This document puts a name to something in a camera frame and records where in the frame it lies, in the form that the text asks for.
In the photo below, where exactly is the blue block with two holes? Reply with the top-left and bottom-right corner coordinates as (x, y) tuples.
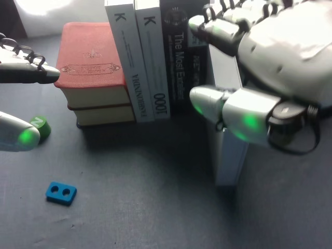
(45, 181), (78, 207)

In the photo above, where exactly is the red book with gold emblem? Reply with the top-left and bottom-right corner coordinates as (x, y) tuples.
(53, 21), (130, 108)

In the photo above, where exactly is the white book FASHIONINDIA spine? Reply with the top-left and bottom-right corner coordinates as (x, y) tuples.
(104, 0), (156, 124)

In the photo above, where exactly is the white backdrop sheet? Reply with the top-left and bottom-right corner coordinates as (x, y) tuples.
(12, 0), (107, 39)

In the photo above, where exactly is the black book The Most Excellent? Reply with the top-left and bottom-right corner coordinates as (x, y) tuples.
(159, 0), (192, 116)

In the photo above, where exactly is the plain red book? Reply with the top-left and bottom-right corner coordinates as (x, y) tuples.
(66, 102), (137, 127)

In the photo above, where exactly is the plain white hardcover book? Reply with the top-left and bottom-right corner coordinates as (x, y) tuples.
(206, 44), (250, 187)

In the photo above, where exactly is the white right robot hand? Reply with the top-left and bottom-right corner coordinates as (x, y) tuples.
(187, 0), (332, 156)

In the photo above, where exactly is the green cylinder with letter N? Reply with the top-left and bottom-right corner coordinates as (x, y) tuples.
(29, 116), (52, 144)

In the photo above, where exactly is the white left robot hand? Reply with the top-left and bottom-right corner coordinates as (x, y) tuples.
(0, 32), (61, 153)

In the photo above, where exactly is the white book 1000 spine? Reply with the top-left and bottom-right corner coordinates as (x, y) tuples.
(133, 0), (171, 121)

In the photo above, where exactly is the grey table cloth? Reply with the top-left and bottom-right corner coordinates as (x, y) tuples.
(0, 33), (332, 249)

